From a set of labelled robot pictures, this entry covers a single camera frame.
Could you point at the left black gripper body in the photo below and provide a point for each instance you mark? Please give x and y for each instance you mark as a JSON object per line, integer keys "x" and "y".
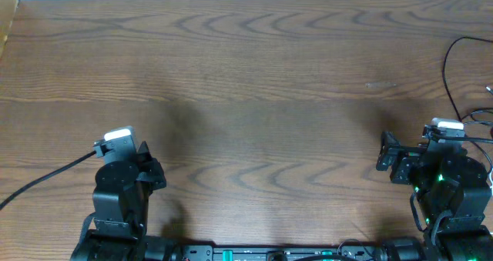
{"x": 154, "y": 175}

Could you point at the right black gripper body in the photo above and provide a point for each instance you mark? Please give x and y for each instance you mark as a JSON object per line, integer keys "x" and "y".
{"x": 402, "y": 170}

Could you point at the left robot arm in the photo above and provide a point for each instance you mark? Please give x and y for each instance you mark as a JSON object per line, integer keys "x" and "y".
{"x": 117, "y": 230}

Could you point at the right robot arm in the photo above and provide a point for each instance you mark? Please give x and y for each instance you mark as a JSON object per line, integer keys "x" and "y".
{"x": 448, "y": 202}

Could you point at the clear tape strip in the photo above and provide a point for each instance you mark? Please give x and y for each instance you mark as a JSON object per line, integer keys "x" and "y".
{"x": 380, "y": 85}

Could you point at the cardboard panel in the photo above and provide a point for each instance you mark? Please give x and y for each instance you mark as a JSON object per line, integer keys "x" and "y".
{"x": 7, "y": 13}

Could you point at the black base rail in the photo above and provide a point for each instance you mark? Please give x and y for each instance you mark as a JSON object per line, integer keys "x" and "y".
{"x": 350, "y": 249}

